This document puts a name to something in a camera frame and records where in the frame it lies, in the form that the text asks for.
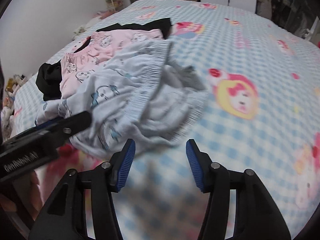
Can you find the pink cartoon pajama garment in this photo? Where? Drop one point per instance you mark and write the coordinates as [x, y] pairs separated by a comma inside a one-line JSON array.
[[76, 67]]

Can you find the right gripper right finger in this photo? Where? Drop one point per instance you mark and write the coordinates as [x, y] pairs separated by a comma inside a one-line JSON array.
[[257, 215]]

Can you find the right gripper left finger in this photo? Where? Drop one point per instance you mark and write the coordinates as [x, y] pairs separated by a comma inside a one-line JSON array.
[[63, 214]]

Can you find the black garment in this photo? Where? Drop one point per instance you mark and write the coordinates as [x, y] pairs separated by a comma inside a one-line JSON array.
[[49, 76]]

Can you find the light blue cartoon pajama pants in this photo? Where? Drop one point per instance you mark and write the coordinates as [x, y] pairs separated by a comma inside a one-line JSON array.
[[142, 94]]

